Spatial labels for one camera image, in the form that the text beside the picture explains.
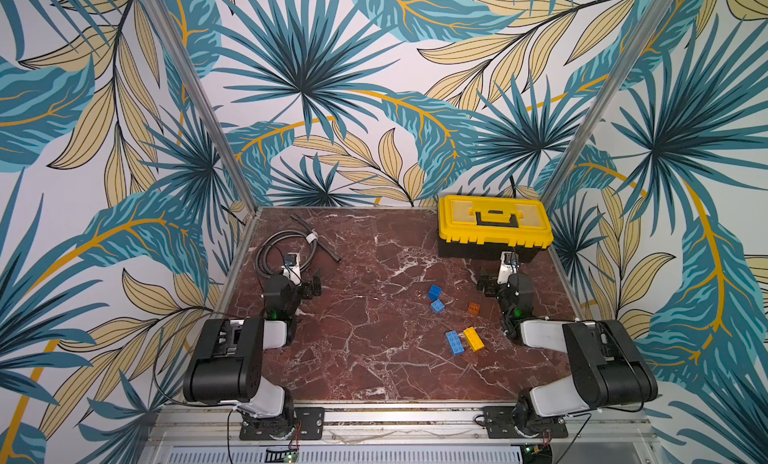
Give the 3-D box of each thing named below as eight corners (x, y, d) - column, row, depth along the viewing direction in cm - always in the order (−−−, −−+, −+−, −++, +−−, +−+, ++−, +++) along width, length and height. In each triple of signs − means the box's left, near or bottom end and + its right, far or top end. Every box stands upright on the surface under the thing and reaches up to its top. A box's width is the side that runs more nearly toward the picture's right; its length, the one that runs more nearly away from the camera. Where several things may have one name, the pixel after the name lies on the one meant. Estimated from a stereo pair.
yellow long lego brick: (473, 353, 87) (475, 350, 86) (461, 333, 91) (462, 330, 89) (483, 347, 88) (485, 345, 87) (470, 328, 92) (472, 325, 90)
